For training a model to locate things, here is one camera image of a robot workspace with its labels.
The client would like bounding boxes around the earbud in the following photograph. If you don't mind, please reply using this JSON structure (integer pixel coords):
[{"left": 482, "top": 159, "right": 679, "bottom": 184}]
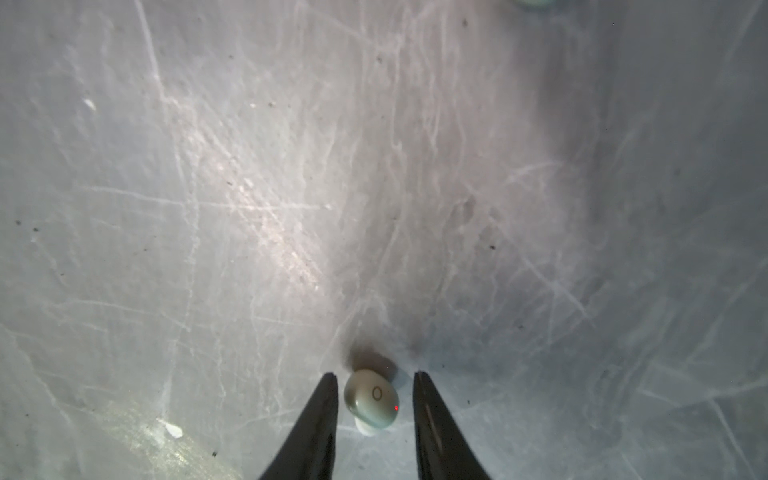
[{"left": 344, "top": 369, "right": 399, "bottom": 437}]

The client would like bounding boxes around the white earbud case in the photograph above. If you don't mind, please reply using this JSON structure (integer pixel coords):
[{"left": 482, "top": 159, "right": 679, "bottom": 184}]
[{"left": 517, "top": 0, "right": 557, "bottom": 9}]

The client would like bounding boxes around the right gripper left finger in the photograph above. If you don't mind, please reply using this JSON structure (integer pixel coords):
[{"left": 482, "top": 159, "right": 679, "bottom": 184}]
[{"left": 261, "top": 372, "right": 339, "bottom": 480}]

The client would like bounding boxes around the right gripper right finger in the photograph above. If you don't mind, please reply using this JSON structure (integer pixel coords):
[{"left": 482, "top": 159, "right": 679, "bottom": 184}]
[{"left": 412, "top": 371, "right": 490, "bottom": 480}]

